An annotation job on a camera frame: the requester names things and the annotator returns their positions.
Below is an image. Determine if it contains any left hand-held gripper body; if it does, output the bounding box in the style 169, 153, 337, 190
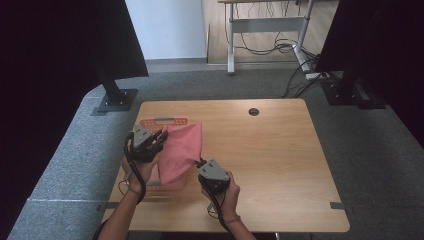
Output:
128, 124, 162, 164

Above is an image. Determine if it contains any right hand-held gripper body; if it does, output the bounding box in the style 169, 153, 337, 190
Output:
197, 158, 232, 196

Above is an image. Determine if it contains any pink perforated plastic basket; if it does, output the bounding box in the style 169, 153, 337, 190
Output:
138, 116, 190, 195

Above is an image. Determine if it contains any pink cloth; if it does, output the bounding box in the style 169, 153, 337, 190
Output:
157, 122, 204, 186

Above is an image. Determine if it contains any person's left hand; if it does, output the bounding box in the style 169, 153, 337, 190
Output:
120, 153, 162, 195

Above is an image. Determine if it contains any person's right hand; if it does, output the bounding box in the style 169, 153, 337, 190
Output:
201, 171, 242, 222

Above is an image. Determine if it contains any black metal stand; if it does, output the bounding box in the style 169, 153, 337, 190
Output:
320, 68, 388, 111
90, 58, 140, 117

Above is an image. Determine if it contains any black curtain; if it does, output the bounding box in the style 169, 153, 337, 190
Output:
0, 0, 150, 234
314, 0, 424, 149

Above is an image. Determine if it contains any white power strip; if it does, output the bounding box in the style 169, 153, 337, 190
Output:
304, 71, 332, 82

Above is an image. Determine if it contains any left hand-held gripper black cable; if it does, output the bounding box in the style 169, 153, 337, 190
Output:
123, 132, 148, 205

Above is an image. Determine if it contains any hand-held gripper black cable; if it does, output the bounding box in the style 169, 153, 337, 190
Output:
201, 185, 232, 234
123, 132, 148, 205

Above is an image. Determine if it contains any right hand-held gripper black cable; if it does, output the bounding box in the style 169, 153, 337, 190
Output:
201, 185, 232, 234

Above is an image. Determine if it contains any bundle of black floor cables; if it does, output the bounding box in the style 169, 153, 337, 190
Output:
223, 0, 332, 100

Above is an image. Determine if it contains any grey metal desk frame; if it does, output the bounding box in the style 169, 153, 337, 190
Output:
217, 0, 317, 76

